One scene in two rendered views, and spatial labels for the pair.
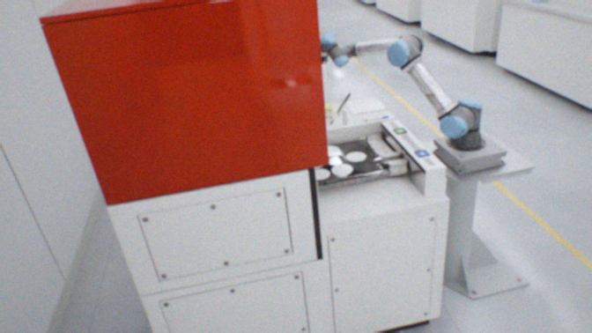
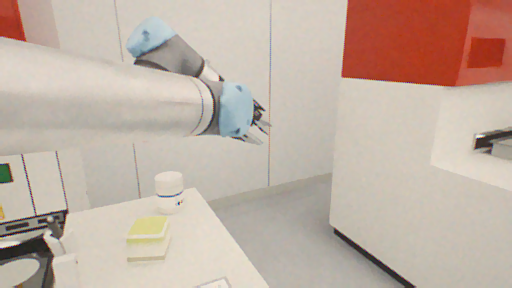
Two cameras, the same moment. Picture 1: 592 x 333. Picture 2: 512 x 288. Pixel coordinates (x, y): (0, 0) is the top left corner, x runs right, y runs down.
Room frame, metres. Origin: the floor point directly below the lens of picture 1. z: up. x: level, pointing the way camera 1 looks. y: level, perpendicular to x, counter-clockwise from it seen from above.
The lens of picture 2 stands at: (2.36, -0.79, 1.37)
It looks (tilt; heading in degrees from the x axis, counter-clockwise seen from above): 16 degrees down; 70
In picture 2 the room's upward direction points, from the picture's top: straight up
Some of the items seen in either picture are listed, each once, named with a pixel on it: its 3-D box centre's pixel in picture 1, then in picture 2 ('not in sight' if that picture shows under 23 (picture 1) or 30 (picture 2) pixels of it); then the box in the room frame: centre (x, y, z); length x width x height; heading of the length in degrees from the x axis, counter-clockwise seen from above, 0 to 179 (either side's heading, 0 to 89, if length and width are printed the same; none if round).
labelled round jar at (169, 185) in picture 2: not in sight; (170, 192); (2.38, -0.02, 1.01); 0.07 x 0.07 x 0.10
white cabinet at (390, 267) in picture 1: (353, 225); not in sight; (2.04, -0.29, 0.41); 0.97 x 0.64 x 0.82; 8
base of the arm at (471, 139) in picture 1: (466, 133); not in sight; (1.97, -0.87, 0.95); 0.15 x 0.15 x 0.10
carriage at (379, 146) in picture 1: (384, 154); not in sight; (2.00, -0.46, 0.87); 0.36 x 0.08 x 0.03; 8
